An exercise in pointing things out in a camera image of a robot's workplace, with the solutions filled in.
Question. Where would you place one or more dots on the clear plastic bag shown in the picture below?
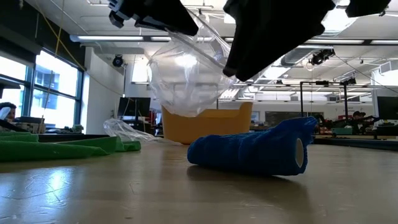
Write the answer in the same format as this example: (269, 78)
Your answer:
(124, 130)
(186, 81)

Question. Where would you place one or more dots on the black background robot arms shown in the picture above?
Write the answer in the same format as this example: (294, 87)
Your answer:
(342, 123)

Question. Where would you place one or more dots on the green elastic bandage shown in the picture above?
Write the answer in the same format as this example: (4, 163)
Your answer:
(46, 151)

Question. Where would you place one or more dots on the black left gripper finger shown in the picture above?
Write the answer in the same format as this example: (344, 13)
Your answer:
(171, 15)

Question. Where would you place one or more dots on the black ceiling spotlight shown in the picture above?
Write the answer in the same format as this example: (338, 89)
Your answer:
(117, 61)

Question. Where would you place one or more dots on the black ceiling track light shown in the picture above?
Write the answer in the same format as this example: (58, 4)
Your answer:
(321, 56)

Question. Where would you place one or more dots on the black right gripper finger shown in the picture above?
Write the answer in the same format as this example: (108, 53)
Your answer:
(258, 53)

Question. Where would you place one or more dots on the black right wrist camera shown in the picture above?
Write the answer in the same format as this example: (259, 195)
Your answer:
(367, 7)

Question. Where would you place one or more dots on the blue elastic bandage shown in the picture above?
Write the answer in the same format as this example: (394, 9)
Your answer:
(248, 152)

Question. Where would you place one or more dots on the black computer monitor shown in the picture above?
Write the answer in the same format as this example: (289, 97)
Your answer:
(388, 107)
(133, 106)

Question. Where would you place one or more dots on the black background rig frame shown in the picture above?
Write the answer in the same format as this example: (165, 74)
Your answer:
(323, 83)

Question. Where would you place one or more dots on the yellow plastic bin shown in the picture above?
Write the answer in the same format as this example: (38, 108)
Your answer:
(217, 127)

